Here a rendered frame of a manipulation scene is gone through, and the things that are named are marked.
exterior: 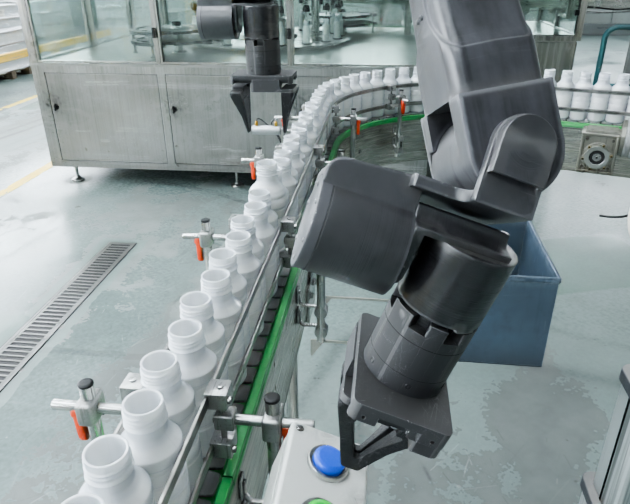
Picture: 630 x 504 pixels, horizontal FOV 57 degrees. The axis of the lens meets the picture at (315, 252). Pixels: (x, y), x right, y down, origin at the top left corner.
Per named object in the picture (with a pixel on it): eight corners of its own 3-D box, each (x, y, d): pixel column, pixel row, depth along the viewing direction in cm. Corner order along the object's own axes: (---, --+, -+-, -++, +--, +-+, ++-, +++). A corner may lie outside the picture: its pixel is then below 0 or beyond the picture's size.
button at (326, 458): (312, 448, 54) (317, 438, 53) (342, 459, 54) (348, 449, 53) (308, 474, 51) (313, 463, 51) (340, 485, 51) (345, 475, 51)
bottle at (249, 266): (236, 347, 87) (228, 248, 80) (219, 328, 92) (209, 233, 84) (271, 334, 90) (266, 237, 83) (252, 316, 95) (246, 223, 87)
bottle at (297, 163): (310, 211, 134) (309, 141, 127) (298, 221, 130) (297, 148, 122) (286, 207, 137) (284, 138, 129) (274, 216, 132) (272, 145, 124)
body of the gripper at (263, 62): (239, 80, 101) (236, 34, 97) (297, 80, 99) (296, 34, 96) (229, 87, 95) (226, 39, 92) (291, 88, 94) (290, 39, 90)
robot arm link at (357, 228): (568, 123, 32) (496, 150, 40) (370, 47, 30) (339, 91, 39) (503, 334, 31) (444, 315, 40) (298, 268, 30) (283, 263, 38)
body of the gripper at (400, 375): (342, 422, 35) (390, 329, 32) (352, 329, 45) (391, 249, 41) (440, 458, 36) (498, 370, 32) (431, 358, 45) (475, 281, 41)
